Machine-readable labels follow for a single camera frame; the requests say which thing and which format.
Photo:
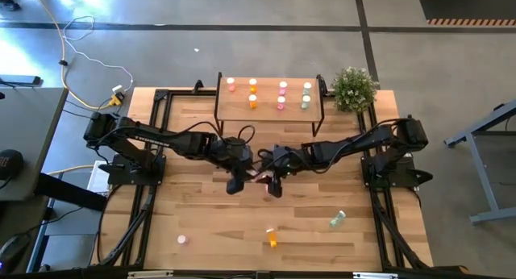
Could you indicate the grey desk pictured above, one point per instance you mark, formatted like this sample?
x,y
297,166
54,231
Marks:
x,y
28,150

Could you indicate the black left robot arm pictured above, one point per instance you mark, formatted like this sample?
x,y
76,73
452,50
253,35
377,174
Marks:
x,y
161,137

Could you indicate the potted green plant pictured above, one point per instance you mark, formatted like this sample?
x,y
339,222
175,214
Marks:
x,y
354,89

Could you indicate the black aluminium rig frame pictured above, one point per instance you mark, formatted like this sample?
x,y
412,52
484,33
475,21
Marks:
x,y
181,92

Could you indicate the black bar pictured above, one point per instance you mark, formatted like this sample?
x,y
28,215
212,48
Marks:
x,y
68,192

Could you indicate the orange pill bottle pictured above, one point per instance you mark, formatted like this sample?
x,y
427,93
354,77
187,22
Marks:
x,y
272,237
252,101
252,85

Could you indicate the black mat hazard stripe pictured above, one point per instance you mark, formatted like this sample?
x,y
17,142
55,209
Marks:
x,y
467,5

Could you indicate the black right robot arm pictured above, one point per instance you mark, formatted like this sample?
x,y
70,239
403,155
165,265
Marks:
x,y
363,139

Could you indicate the blue metal leg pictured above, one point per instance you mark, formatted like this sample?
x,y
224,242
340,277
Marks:
x,y
39,246

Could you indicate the black frame bracket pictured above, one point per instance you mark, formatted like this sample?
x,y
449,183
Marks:
x,y
197,86

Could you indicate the silver bracket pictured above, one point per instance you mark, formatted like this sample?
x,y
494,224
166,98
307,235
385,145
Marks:
x,y
150,274
375,275

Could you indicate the wooden shelf black metal frame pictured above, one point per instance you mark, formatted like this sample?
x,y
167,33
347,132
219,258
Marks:
x,y
268,113

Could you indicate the white power adapter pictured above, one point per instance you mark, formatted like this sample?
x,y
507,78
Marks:
x,y
118,89

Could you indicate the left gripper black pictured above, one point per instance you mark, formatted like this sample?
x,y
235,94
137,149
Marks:
x,y
238,162

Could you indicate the white box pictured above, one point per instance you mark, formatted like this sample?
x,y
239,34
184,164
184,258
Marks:
x,y
96,184

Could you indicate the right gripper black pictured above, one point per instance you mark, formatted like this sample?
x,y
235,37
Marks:
x,y
282,162

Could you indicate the dark flat device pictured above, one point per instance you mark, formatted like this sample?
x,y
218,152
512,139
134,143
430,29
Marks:
x,y
20,80

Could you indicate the purple pill bottle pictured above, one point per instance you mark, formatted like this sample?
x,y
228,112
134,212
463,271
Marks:
x,y
182,239
281,102
283,88

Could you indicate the person's foot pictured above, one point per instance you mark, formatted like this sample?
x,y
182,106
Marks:
x,y
8,4

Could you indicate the grey metal table frame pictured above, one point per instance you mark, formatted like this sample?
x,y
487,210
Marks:
x,y
482,174

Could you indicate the yellow plug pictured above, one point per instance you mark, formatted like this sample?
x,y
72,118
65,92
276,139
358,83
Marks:
x,y
116,101

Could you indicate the salmon pink pill bottle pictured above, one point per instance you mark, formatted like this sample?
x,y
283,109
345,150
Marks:
x,y
265,178
230,84

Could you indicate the black computer mouse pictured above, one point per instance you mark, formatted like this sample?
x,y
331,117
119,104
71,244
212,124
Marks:
x,y
13,250

